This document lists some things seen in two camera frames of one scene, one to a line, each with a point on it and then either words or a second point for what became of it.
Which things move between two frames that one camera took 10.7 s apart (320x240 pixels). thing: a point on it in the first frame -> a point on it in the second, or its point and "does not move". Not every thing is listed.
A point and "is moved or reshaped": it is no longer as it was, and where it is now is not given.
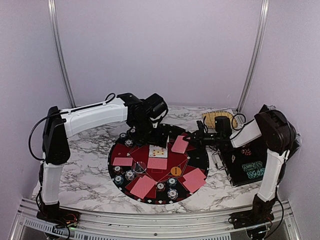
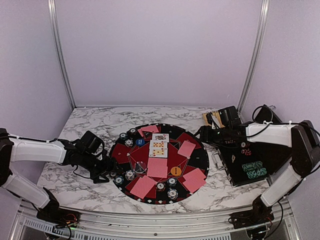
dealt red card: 143,187 does not move
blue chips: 172,194 does not move
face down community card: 157,163 is moved or reshaped
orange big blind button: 176,171 does not move
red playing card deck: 180,145 -> 186,149
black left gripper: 155,140 -> 105,169
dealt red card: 142,186 does not move
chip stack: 160,186 does not move
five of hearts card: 157,152 does not move
